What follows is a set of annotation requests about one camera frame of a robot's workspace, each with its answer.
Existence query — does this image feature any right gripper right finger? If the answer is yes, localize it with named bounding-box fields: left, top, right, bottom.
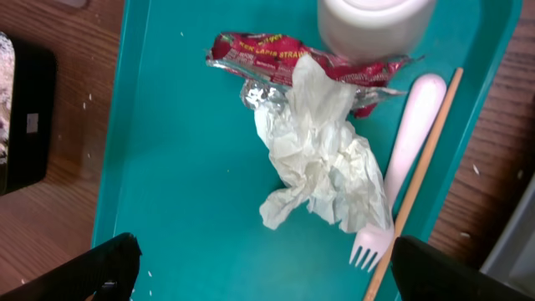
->
left=390, top=236, right=534, bottom=301

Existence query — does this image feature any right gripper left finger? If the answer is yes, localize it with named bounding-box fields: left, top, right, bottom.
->
left=1, top=232, right=141, bottom=301

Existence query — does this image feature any wooden chopstick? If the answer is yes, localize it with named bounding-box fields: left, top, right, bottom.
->
left=364, top=68, right=463, bottom=301

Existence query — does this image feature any white plastic fork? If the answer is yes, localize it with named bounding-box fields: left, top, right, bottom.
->
left=349, top=74, right=447, bottom=271

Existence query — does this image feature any white tissue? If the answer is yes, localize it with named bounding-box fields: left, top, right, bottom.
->
left=254, top=55, right=393, bottom=233

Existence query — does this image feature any white paper cup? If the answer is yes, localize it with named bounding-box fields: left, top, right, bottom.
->
left=318, top=0, right=436, bottom=62

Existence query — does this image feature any white rice pile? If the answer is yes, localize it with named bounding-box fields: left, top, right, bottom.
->
left=0, top=33, right=15, bottom=165

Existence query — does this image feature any foil wrapper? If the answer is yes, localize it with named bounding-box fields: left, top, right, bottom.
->
left=206, top=32, right=415, bottom=118

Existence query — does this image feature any grey plastic dishwasher rack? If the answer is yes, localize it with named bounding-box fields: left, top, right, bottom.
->
left=480, top=177, right=535, bottom=298

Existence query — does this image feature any black waste tray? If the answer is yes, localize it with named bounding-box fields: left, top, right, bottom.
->
left=1, top=33, right=57, bottom=195

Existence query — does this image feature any teal plastic tray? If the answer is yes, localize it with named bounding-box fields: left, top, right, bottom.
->
left=93, top=0, right=522, bottom=300

